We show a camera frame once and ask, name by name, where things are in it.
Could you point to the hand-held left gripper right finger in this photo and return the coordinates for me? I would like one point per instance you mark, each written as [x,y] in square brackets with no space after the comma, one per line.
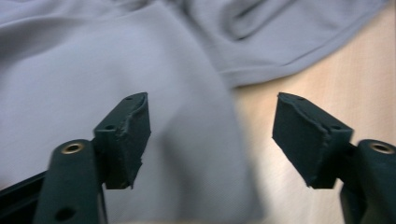
[308,140]

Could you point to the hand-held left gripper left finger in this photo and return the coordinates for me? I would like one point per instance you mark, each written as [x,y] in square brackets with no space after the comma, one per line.
[124,140]

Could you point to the grey shorts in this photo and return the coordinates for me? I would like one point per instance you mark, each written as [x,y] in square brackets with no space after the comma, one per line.
[77,77]

